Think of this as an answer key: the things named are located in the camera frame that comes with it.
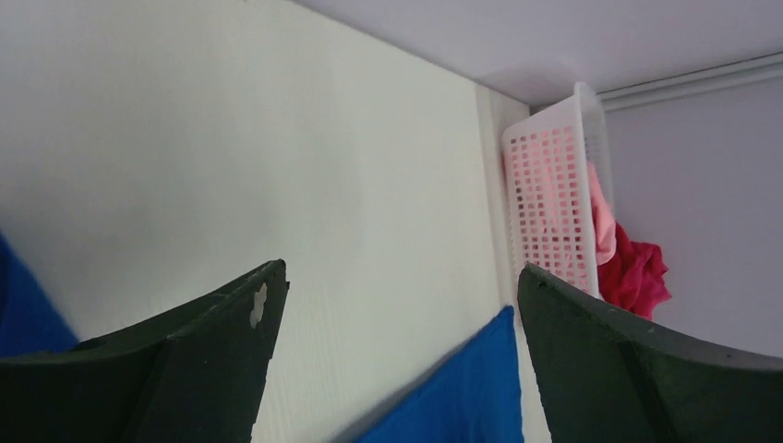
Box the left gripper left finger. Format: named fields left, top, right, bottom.
left=1, top=259, right=290, bottom=442

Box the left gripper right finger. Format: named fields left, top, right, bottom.
left=517, top=264, right=782, bottom=442

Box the blue t shirt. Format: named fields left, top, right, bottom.
left=1, top=244, right=523, bottom=442

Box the magenta t shirt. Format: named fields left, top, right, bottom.
left=597, top=224, right=671, bottom=320

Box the light pink t shirt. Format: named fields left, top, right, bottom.
left=586, top=162, right=617, bottom=266

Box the white plastic basket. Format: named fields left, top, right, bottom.
left=500, top=82, right=613, bottom=297

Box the right corner aluminium post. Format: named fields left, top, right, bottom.
left=598, top=52, right=782, bottom=112

